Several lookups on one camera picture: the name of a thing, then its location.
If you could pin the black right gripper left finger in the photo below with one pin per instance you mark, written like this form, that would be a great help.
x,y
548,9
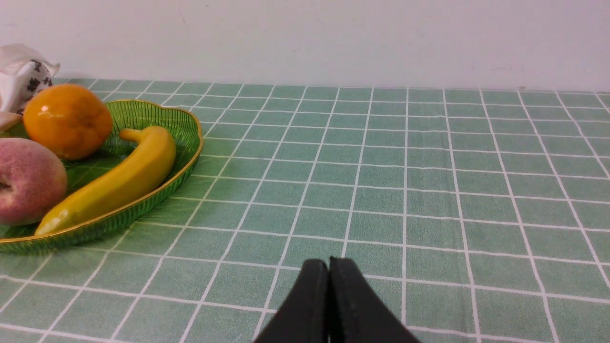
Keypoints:
x,y
301,317

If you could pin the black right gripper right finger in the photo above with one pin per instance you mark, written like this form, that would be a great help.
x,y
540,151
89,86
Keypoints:
x,y
356,313

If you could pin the green glass fruit plate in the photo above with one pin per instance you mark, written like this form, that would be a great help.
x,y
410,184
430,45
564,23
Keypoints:
x,y
127,114

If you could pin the white cloth tote bag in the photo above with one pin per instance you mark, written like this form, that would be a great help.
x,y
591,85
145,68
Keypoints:
x,y
24,73

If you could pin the green checkered tablecloth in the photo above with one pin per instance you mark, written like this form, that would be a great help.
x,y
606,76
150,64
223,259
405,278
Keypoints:
x,y
476,216

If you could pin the yellow banana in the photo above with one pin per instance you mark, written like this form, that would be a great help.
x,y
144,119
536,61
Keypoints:
x,y
136,176

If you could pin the orange yellow pear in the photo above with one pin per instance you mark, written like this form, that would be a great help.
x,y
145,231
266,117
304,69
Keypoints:
x,y
69,120

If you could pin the pink peach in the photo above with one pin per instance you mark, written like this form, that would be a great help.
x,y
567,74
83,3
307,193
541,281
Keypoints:
x,y
33,181

